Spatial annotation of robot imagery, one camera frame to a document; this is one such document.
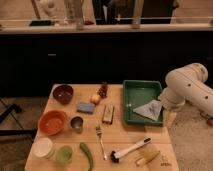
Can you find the green pepper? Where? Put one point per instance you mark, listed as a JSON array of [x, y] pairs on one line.
[[83, 146]]

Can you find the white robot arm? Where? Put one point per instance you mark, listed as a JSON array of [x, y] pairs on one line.
[[187, 84]]

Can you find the small metal cup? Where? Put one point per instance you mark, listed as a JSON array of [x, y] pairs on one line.
[[76, 124]]

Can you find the red grape bunch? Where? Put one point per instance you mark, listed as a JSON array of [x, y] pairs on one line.
[[102, 92]]

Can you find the small yellow fruit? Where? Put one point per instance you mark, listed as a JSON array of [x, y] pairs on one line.
[[95, 99]]

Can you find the wooden block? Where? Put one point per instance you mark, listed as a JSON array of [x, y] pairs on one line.
[[108, 114]]

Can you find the blue sponge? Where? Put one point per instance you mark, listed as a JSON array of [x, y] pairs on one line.
[[84, 107]]

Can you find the green plastic tray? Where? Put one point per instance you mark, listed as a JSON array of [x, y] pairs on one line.
[[137, 93]]

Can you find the dark brown bowl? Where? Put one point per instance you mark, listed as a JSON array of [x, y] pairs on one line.
[[63, 94]]

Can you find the silver fork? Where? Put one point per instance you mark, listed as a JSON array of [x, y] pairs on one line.
[[99, 135]]

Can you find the grey folded cloth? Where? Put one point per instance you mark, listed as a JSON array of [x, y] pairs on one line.
[[150, 110]]

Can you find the orange bowl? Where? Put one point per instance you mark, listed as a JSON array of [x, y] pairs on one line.
[[52, 122]]

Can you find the black white brush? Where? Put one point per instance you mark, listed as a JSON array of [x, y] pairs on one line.
[[115, 156]]

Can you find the yellow corn cob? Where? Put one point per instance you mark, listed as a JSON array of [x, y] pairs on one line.
[[146, 158]]

